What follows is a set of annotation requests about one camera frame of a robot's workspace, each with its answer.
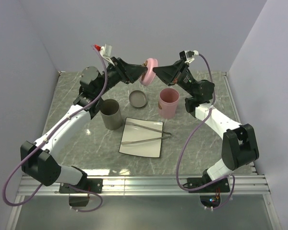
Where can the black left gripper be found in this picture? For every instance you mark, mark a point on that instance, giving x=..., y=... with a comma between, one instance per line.
x=128, y=73

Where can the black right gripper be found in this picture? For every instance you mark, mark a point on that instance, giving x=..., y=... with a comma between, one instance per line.
x=168, y=74

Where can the steel tongs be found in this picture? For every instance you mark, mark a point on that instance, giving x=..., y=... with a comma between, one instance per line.
x=165, y=134

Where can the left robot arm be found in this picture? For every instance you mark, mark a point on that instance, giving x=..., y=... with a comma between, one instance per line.
x=39, y=158

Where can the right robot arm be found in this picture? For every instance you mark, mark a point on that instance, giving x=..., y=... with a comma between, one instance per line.
x=239, y=145

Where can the pink cylindrical container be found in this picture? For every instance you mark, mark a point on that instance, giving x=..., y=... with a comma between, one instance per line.
x=168, y=102

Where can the grey round lid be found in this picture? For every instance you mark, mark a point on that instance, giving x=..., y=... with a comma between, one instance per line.
x=137, y=99

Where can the grey cylindrical container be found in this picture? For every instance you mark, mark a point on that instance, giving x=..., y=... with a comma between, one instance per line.
x=111, y=114

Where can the white square plate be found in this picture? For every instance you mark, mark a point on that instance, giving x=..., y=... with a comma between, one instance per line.
x=150, y=149

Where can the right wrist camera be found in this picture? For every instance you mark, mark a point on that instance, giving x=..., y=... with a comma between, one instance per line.
x=188, y=55

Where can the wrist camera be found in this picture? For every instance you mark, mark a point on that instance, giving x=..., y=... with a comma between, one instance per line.
x=188, y=55
x=105, y=51

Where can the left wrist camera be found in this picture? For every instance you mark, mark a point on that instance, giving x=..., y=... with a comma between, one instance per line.
x=105, y=51

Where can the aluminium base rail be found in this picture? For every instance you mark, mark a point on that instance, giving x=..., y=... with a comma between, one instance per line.
x=146, y=186

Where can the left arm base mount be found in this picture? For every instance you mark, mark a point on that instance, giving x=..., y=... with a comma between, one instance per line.
x=90, y=185

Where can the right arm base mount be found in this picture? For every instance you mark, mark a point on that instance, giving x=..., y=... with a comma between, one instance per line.
x=221, y=186

